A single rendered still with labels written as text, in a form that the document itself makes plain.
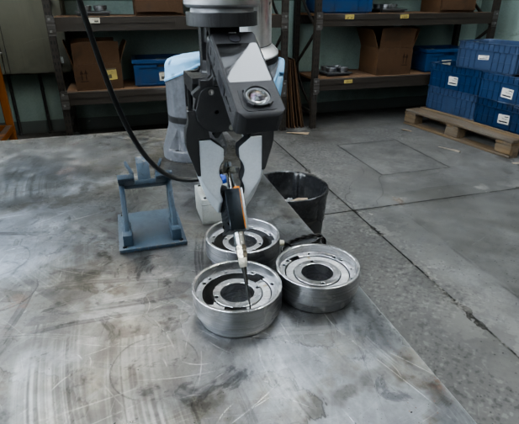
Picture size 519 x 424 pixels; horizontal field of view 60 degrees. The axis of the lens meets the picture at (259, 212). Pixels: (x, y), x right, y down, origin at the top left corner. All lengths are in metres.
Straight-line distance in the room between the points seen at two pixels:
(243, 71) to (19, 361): 0.37
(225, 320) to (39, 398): 0.19
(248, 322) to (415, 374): 0.18
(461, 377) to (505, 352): 0.23
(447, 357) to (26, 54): 3.76
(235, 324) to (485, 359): 1.41
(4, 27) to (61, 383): 3.95
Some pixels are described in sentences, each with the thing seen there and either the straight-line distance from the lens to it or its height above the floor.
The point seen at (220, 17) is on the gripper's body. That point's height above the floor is 1.13.
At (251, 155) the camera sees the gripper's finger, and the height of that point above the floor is 0.99.
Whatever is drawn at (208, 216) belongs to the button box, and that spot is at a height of 0.81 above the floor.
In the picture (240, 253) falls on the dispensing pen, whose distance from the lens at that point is 0.51.
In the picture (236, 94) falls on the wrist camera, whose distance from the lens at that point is 0.40.
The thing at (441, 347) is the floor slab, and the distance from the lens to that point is 1.82.
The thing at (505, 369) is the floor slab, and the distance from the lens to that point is 1.82.
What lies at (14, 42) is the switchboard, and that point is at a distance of 4.34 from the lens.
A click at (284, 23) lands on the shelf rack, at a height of 0.93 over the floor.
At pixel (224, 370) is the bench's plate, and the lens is 0.49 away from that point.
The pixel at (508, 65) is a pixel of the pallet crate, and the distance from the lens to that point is 4.25.
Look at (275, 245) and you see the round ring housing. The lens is 0.62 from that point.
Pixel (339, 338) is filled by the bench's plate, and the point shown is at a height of 0.80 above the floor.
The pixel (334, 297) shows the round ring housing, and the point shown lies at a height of 0.83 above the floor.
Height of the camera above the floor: 1.14
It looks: 26 degrees down
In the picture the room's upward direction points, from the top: straight up
